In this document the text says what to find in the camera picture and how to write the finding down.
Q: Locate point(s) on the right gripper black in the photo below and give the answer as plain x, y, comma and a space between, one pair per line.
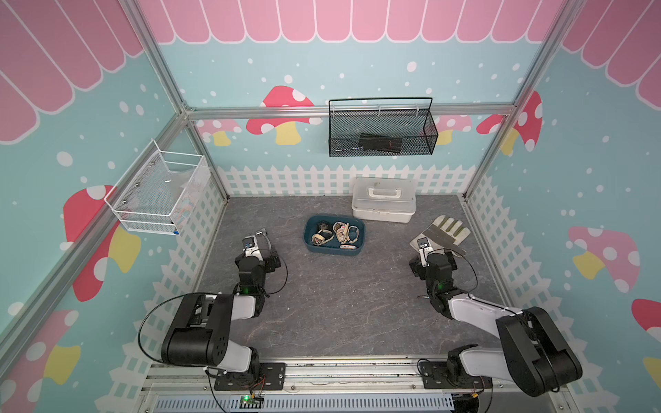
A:
417, 268

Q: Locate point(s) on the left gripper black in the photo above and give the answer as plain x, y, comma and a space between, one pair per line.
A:
269, 264

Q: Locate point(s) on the black watch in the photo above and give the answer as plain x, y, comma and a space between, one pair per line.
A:
324, 226

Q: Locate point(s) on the pink white watch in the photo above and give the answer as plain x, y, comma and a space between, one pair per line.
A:
341, 230

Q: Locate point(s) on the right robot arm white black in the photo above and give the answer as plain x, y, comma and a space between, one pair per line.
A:
533, 354

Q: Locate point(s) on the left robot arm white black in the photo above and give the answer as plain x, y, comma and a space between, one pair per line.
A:
199, 334

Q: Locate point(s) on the teal plastic storage box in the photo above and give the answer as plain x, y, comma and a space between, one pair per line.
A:
332, 246

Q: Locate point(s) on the grey work glove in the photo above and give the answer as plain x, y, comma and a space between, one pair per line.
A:
444, 233

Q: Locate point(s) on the black item inside mesh basket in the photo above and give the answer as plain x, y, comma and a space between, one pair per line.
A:
371, 142

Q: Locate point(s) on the green circuit board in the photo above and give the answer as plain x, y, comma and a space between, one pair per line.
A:
251, 402

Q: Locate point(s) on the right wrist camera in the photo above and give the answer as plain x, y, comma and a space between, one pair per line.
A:
425, 248

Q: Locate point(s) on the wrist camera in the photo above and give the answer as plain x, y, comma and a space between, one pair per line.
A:
425, 248
257, 245

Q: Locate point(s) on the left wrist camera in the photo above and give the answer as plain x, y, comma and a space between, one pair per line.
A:
257, 245

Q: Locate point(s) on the white plastic toolbox with handle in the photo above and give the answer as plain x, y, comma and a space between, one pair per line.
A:
384, 199

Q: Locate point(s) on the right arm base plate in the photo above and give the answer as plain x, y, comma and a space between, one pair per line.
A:
434, 374

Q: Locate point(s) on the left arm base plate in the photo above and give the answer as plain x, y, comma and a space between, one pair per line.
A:
273, 376

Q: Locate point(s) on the aluminium rail frame front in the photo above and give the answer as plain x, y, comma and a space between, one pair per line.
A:
304, 376

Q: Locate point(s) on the white wire mesh basket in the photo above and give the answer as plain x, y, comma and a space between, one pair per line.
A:
160, 192

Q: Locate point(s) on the grey slotted cable duct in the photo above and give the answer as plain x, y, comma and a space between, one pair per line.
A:
309, 403

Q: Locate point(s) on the black wire mesh basket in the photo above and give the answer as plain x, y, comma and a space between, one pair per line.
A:
408, 118

